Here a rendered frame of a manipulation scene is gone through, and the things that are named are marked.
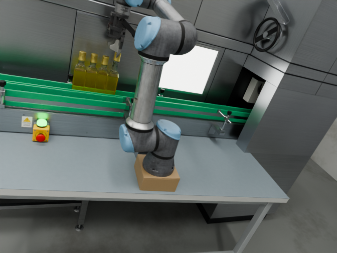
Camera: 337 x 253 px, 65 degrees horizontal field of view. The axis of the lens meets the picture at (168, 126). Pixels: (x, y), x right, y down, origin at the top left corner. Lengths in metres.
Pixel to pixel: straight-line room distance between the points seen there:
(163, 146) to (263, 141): 0.98
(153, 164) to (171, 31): 0.58
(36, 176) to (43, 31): 0.76
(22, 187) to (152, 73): 0.66
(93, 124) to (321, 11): 1.37
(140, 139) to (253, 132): 0.98
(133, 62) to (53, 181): 0.83
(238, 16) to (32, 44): 1.23
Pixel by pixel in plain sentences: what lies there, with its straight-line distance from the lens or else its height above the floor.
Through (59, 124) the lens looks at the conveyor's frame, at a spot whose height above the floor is 0.82.
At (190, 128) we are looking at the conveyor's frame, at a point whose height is 0.81.
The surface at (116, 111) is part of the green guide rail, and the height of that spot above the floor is 0.91.
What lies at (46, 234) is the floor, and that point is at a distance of 1.99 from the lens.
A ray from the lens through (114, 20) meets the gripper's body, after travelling 1.43.
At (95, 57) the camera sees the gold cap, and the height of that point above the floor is 1.15.
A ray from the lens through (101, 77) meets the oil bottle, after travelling 1.49.
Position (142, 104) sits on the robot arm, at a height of 1.16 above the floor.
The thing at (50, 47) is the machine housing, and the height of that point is 1.11.
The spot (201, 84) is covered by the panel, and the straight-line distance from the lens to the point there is 1.88.
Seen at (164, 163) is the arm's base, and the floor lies 0.89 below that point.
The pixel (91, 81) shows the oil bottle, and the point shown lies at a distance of 1.49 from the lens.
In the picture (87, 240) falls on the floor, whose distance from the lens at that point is 1.97.
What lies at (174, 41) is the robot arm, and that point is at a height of 1.41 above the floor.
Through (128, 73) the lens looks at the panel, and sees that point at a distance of 1.67.
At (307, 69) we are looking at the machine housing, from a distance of 1.87.
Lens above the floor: 1.56
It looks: 26 degrees down
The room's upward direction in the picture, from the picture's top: 19 degrees clockwise
